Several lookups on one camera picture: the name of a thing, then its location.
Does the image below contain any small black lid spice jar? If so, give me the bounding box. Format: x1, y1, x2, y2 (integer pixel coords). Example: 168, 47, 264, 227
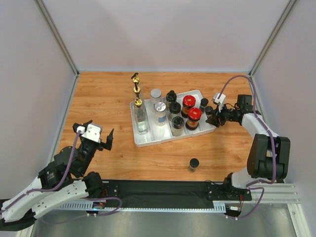
204, 106, 213, 119
199, 98, 208, 113
188, 158, 199, 172

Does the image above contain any red lid sauce jar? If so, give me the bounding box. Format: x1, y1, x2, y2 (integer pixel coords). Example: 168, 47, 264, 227
186, 107, 202, 130
181, 95, 196, 118

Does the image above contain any white powder jar black lid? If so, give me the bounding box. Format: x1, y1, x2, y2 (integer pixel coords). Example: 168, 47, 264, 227
171, 116, 184, 137

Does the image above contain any clear glass oil bottle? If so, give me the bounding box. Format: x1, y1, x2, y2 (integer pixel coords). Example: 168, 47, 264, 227
133, 99, 149, 134

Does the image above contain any black knob grinder bottle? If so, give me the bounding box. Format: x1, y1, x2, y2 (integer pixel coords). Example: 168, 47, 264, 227
168, 102, 181, 121

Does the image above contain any black cap spice bottle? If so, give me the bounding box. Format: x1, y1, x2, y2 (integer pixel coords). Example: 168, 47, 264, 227
166, 90, 177, 103

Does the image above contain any salt jar silver lid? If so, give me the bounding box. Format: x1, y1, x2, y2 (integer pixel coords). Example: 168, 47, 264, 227
154, 102, 166, 126

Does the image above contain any glass oil bottle dark sauce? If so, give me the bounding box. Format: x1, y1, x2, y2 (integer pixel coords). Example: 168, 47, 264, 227
133, 82, 144, 101

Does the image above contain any salt jar blue label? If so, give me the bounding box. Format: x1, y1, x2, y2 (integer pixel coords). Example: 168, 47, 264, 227
150, 88, 162, 106

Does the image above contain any glass oil bottle brown sauce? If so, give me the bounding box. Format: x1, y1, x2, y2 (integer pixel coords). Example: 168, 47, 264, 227
131, 73, 140, 86

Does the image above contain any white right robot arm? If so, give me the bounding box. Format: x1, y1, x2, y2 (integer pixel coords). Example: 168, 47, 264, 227
206, 93, 290, 200

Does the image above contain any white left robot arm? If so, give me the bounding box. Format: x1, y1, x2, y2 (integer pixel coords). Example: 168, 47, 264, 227
0, 120, 114, 232

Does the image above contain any white divided organizer tray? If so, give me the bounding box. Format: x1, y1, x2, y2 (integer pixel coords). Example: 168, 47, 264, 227
130, 90, 216, 147

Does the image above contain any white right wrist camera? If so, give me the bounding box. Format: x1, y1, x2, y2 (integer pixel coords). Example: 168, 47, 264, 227
212, 93, 226, 112

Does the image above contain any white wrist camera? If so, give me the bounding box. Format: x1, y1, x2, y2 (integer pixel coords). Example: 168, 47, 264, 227
212, 93, 226, 112
74, 123, 103, 143

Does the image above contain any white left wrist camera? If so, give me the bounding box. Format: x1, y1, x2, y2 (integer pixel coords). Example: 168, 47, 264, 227
74, 123, 103, 143

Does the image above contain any aluminium frame rail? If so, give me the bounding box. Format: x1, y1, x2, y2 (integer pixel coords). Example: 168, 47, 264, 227
29, 179, 301, 213

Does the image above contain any left aluminium corner post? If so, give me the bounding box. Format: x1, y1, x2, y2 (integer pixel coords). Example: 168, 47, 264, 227
34, 0, 80, 75

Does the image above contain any aluminium corner post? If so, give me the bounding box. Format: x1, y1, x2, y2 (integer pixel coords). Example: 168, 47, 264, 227
249, 0, 299, 76
34, 0, 80, 75

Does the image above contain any right aluminium corner post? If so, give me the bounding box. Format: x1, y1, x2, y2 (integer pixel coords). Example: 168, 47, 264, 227
249, 0, 299, 76

